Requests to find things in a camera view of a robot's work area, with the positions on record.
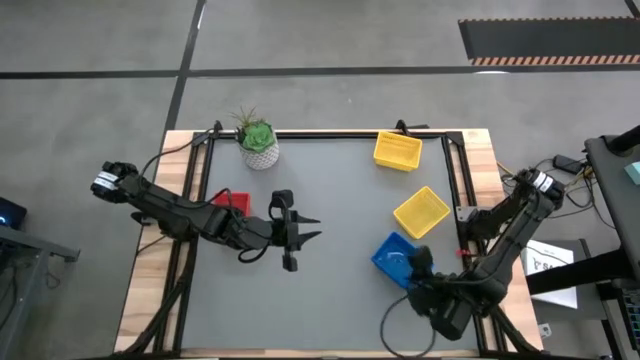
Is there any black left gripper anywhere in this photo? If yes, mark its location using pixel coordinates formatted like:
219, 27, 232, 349
269, 207, 323, 273

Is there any blue plastic basket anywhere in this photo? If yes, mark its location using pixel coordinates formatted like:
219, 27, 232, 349
370, 231, 435, 292

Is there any red plastic basket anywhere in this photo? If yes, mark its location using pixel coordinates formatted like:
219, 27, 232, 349
212, 191, 252, 218

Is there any yellow plastic basket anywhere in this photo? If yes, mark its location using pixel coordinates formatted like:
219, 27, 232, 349
392, 185, 452, 241
373, 130, 424, 173

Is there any grey table mat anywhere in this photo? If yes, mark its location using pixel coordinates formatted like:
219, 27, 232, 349
180, 137, 482, 351

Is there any succulent in white patterned pot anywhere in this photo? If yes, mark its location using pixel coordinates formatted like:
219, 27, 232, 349
228, 105, 281, 172

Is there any white cardboard box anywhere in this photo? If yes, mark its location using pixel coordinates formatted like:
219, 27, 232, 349
519, 238, 580, 310

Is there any black desk leg bar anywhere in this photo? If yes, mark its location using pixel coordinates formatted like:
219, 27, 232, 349
524, 247, 640, 296

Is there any black power adapter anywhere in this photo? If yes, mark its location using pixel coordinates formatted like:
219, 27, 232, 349
552, 153, 584, 174

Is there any colourful keyboard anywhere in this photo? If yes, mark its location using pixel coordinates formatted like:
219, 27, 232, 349
621, 289, 640, 346

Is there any dark grey side desk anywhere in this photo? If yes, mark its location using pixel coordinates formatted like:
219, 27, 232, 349
583, 124, 640, 284

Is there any grey metal desk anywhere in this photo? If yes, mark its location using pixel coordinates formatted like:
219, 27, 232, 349
0, 224, 81, 360

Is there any black hazard-striped floor mat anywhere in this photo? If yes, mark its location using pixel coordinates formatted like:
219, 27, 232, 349
458, 17, 640, 67

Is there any dark screen device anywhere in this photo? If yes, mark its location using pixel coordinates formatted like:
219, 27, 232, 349
0, 196, 28, 231

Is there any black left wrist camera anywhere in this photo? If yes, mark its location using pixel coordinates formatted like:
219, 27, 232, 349
271, 189, 295, 209

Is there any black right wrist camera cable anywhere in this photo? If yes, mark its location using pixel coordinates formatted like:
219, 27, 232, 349
379, 294, 437, 359

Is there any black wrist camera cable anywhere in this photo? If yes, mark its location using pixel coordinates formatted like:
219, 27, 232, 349
237, 192, 282, 265
379, 294, 437, 359

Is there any black left wrist camera cable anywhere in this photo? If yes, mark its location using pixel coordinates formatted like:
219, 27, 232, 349
237, 192, 282, 265

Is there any black aluminium table frame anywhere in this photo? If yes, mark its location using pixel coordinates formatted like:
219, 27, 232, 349
113, 119, 546, 360

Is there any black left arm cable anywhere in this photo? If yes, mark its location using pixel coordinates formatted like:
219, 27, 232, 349
138, 127, 217, 175

